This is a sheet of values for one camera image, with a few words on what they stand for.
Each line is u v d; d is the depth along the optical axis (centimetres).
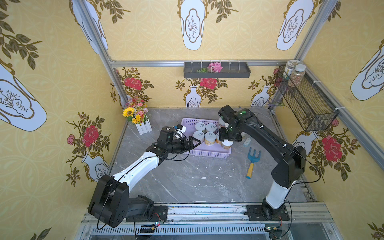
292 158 45
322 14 75
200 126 103
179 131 73
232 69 93
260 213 73
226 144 80
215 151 95
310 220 72
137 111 97
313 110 80
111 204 41
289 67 86
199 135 98
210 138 97
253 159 92
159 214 73
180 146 72
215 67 88
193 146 73
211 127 103
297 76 80
